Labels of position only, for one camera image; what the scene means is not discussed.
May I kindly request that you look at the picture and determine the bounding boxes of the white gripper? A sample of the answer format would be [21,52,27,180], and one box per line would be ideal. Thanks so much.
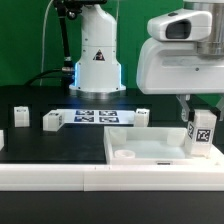
[136,38,224,122]

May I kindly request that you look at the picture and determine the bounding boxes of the white square tabletop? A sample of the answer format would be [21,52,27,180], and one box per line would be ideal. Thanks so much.
[104,126,224,166]

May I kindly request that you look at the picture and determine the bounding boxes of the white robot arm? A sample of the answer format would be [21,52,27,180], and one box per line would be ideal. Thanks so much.
[71,0,224,120]

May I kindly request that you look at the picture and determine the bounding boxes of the white tag base sheet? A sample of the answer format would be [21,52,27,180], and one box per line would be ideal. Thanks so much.
[60,109,135,125]

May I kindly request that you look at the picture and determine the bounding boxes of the white L-shaped obstacle fence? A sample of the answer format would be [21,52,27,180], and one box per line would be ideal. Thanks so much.
[0,132,224,193]

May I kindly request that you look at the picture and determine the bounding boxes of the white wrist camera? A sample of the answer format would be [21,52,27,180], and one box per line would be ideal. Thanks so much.
[147,9,212,41]

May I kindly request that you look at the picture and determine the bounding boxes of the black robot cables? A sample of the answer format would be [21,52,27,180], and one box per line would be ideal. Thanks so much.
[23,0,81,88]

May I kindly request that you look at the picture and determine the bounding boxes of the white cable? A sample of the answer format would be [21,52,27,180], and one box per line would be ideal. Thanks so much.
[39,0,55,87]

